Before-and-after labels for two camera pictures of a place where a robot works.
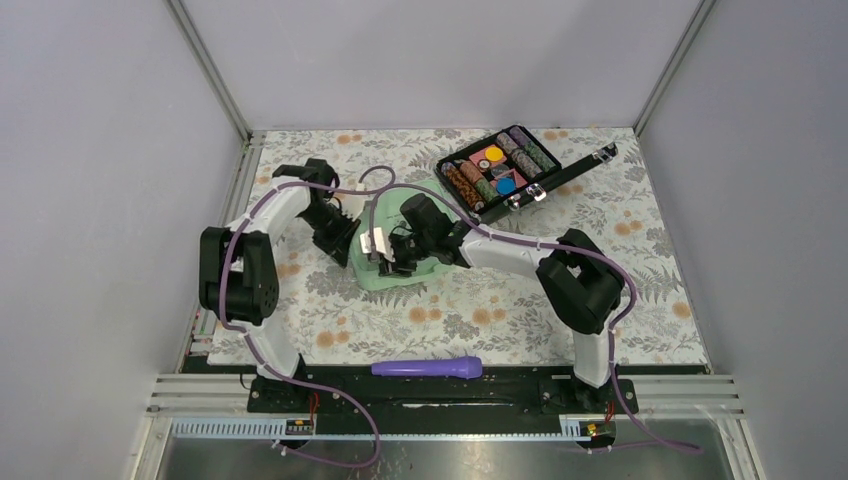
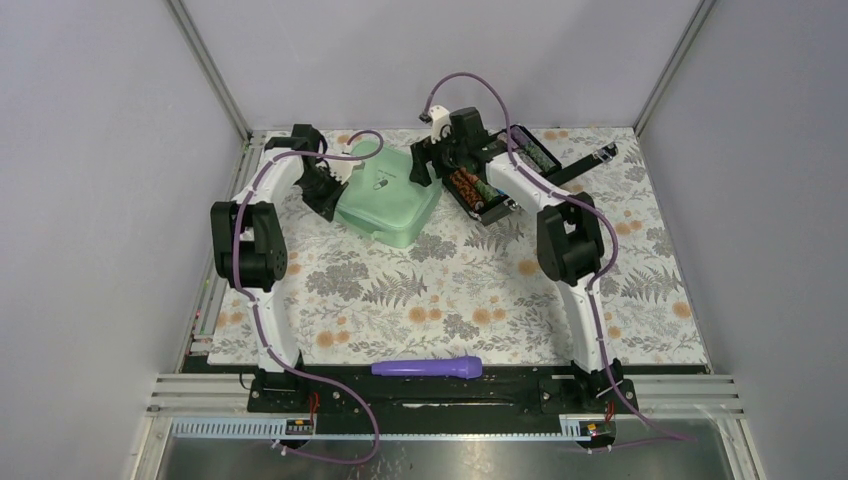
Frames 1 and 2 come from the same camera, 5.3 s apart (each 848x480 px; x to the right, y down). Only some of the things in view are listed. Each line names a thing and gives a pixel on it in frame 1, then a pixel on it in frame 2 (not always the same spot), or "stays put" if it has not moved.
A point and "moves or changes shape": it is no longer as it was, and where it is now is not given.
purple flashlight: x=468 y=367 stays put
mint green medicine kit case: x=382 y=209 moves or changes shape
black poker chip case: x=507 y=170 stays put
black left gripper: x=338 y=245 -> x=326 y=206
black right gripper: x=399 y=267 -> x=424 y=152
